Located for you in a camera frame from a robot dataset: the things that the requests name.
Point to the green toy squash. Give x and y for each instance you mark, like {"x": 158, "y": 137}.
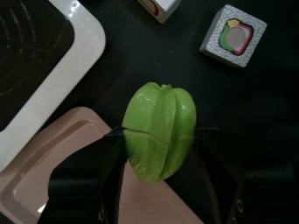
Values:
{"x": 160, "y": 131}

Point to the pink plastic tray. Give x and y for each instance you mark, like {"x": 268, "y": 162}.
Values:
{"x": 36, "y": 172}

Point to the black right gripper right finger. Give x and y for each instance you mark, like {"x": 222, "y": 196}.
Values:
{"x": 222, "y": 166}

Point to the white toy stove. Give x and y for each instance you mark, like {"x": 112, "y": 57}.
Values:
{"x": 44, "y": 67}

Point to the wooden toy sushi block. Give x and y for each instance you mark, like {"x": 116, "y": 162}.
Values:
{"x": 234, "y": 36}

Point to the wooden toy block red print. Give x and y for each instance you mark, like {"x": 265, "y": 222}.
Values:
{"x": 160, "y": 8}

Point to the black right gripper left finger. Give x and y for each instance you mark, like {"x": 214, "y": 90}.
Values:
{"x": 90, "y": 175}

